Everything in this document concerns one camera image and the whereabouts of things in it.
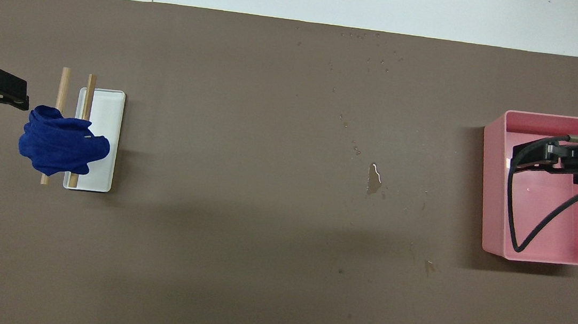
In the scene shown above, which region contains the brown table mat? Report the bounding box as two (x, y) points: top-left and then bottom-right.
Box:
(0, 0), (578, 324)

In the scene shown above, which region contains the blue towel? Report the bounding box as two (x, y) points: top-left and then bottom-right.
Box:
(15, 103), (114, 183)

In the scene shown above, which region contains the wooden rod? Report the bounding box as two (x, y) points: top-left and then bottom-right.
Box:
(40, 66), (72, 187)
(68, 73), (98, 189)

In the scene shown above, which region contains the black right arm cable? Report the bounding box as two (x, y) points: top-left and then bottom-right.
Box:
(502, 129), (578, 260)

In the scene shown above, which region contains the pink plastic bin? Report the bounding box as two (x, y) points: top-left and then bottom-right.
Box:
(471, 107), (578, 267)

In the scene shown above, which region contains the white rack base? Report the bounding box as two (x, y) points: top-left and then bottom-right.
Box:
(62, 86), (127, 195)

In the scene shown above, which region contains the water puddle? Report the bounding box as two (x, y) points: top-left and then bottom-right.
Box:
(365, 162), (386, 196)

